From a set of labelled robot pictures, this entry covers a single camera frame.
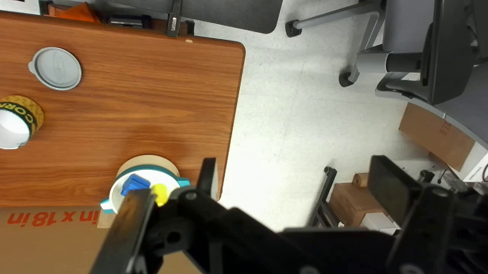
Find blue toy block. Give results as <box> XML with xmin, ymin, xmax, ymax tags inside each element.
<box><xmin>121</xmin><ymin>173</ymin><xmax>153</xmax><ymax>197</ymax></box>

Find yellow toy block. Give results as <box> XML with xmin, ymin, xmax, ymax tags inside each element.
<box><xmin>151</xmin><ymin>180</ymin><xmax>173</xmax><ymax>208</ymax></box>

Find black floor stand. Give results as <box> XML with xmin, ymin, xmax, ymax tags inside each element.
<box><xmin>307</xmin><ymin>164</ymin><xmax>340</xmax><ymax>229</ymax></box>

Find large cardboard box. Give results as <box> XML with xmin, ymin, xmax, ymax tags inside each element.
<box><xmin>328</xmin><ymin>171</ymin><xmax>403</xmax><ymax>229</ymax></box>

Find grey black office chair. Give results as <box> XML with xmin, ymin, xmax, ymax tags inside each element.
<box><xmin>284</xmin><ymin>0</ymin><xmax>488</xmax><ymax>104</ymax></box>

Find small brown cardboard box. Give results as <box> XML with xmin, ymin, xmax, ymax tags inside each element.
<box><xmin>398</xmin><ymin>101</ymin><xmax>478</xmax><ymax>171</ymax></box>

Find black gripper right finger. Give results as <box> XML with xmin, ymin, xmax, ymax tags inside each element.
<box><xmin>369</xmin><ymin>153</ymin><xmax>488</xmax><ymax>274</ymax></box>

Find black perforated breadboard table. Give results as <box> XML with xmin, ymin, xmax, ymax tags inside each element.
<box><xmin>109</xmin><ymin>0</ymin><xmax>284</xmax><ymax>34</ymax></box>

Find cream pot teal handles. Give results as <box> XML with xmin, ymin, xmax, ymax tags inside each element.
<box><xmin>99</xmin><ymin>153</ymin><xmax>192</xmax><ymax>215</ymax></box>

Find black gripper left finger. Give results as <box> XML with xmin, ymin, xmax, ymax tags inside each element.
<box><xmin>90</xmin><ymin>156</ymin><xmax>231</xmax><ymax>274</ymax></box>

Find yellow corn can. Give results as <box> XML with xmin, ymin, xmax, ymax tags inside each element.
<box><xmin>0</xmin><ymin>94</ymin><xmax>46</xmax><ymax>151</ymax></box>

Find brown cardboard board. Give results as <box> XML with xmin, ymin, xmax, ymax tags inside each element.
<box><xmin>0</xmin><ymin>203</ymin><xmax>205</xmax><ymax>274</ymax></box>

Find grey round plastic lid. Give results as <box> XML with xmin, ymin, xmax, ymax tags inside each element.
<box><xmin>28</xmin><ymin>45</ymin><xmax>84</xmax><ymax>92</ymax></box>

